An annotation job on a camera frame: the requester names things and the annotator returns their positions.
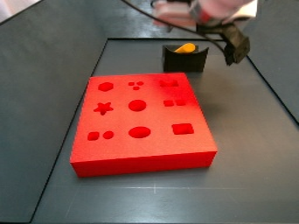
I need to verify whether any red shape sorter block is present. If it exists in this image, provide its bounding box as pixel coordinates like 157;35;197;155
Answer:
69;73;218;178

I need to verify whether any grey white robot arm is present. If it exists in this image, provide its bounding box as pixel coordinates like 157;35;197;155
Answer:
153;0;258;27

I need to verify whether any yellow oval cylinder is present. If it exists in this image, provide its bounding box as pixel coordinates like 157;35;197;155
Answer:
175;43;195;53

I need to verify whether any black cable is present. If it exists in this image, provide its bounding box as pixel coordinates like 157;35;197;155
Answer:
120;0;230;55

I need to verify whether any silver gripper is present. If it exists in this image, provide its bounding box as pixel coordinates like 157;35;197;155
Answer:
151;0;195;27

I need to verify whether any black curved fixture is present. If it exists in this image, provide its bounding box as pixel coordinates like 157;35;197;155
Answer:
163;45;210;73

